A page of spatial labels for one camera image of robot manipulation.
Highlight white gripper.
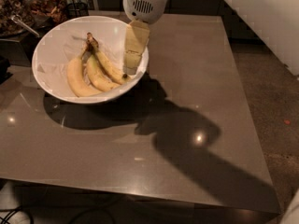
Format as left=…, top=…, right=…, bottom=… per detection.
left=122, top=0, right=168, bottom=75

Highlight yellow banana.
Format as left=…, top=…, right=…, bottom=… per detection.
left=66, top=47, right=100, bottom=97
left=86, top=55, right=118, bottom=91
left=87, top=33, right=131, bottom=85

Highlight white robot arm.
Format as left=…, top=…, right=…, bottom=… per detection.
left=137, top=0, right=299, bottom=224

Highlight white bowl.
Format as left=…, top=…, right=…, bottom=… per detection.
left=32, top=16, right=149, bottom=105

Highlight white paper napkin in bowl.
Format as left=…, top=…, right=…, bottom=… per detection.
left=32, top=30, right=124, bottom=103

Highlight tray of dried snacks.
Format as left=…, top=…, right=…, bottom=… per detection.
left=27, top=0, right=67, bottom=24

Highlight metal spoon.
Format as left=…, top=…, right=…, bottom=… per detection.
left=10, top=15, right=40, bottom=37

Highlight black wire basket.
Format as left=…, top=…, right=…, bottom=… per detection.
left=66, top=2, right=89, bottom=19

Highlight black cables on floor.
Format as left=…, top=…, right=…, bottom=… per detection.
left=0, top=207, right=36, bottom=224

